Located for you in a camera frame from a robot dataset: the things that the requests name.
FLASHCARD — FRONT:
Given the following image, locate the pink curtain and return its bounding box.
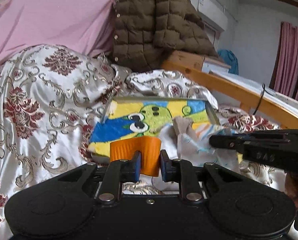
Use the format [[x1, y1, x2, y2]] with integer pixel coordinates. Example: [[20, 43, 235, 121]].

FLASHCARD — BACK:
[[270, 22, 298, 101]]

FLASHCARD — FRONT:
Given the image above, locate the orange cloth roll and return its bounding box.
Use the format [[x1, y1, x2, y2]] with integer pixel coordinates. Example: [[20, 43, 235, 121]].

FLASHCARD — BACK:
[[110, 136, 161, 177]]

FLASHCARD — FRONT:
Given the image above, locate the white wet wipe packet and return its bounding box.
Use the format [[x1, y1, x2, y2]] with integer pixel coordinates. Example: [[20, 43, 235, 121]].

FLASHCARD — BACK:
[[177, 128, 240, 173]]

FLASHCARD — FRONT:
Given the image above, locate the person's hand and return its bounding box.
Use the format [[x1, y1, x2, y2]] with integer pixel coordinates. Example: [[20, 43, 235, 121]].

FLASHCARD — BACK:
[[285, 172, 298, 210]]

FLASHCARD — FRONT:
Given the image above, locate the wooden bed frame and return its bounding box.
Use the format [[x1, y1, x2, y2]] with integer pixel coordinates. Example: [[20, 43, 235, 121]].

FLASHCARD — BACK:
[[161, 51, 298, 129]]

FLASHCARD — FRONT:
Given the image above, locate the grey tray with cartoon towel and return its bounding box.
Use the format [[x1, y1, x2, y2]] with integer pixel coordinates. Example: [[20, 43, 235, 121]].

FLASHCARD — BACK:
[[88, 96, 219, 157]]

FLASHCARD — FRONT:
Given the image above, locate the brown quilted jacket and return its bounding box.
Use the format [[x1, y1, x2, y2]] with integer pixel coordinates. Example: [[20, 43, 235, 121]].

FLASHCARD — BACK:
[[111, 0, 219, 72]]

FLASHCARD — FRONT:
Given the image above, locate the pink bed sheet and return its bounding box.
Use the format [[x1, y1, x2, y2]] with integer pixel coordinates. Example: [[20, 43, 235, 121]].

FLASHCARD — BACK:
[[0, 0, 115, 67]]

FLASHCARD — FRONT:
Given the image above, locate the black cable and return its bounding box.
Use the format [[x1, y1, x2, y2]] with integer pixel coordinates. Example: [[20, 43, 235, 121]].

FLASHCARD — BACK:
[[253, 83, 275, 116]]

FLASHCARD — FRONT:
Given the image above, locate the floral satin bedspread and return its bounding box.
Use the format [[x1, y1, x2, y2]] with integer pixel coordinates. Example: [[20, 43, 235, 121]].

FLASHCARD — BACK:
[[0, 45, 291, 239]]

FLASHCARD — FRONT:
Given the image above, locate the white air conditioner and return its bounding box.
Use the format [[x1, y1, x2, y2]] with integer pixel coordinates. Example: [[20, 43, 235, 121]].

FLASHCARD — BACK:
[[191, 0, 228, 33]]

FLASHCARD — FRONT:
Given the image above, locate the white muslin cloth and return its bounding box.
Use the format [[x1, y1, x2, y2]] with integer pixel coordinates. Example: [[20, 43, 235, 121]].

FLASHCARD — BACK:
[[158, 124, 178, 155]]

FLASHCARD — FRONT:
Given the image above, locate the beige linen pouch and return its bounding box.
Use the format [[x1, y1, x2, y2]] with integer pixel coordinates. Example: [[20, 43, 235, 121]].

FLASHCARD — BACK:
[[173, 116, 197, 139]]

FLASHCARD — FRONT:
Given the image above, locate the striped colourful sock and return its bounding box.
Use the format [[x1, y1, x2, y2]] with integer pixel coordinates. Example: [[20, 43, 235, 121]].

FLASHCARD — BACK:
[[191, 124, 241, 169]]

